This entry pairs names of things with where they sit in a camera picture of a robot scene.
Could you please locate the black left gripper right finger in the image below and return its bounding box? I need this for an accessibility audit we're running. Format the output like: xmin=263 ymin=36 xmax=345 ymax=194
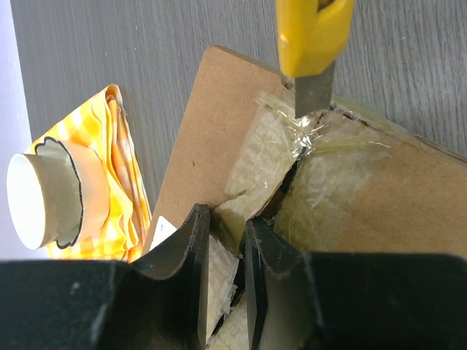
xmin=244 ymin=218 xmax=466 ymax=349

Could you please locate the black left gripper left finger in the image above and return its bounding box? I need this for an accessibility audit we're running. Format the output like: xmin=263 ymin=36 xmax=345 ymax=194
xmin=1 ymin=204 xmax=210 ymax=349

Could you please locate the brown cardboard express box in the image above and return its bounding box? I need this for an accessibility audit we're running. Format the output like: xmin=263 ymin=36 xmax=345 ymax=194
xmin=151 ymin=46 xmax=466 ymax=349

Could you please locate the yellow utility knife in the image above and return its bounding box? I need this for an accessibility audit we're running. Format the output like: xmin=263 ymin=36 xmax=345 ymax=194
xmin=275 ymin=0 xmax=355 ymax=118

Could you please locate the orange checkered cloth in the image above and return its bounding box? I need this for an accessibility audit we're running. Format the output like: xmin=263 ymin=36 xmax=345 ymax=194
xmin=44 ymin=84 xmax=152 ymax=263

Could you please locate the scalloped white saucer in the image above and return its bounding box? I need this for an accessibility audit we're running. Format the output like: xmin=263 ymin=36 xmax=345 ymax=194
xmin=34 ymin=136 xmax=110 ymax=249

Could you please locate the white ceramic bowl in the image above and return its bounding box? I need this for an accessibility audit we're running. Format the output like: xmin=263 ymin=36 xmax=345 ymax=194
xmin=7 ymin=153 xmax=58 ymax=250

